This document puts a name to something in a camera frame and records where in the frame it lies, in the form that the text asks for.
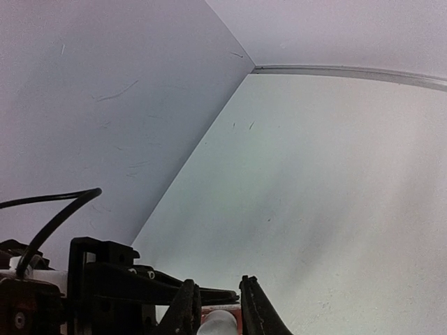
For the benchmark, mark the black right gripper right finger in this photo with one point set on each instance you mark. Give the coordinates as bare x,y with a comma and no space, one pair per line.
258,314

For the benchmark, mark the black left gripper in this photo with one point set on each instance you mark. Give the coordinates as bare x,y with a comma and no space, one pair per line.
101,292

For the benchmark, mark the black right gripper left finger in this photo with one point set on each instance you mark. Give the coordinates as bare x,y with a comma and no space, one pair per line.
184,314

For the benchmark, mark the red nail polish bottle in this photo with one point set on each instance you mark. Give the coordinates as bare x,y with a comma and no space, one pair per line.
221,319

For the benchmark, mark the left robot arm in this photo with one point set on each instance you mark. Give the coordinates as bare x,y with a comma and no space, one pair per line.
21,258

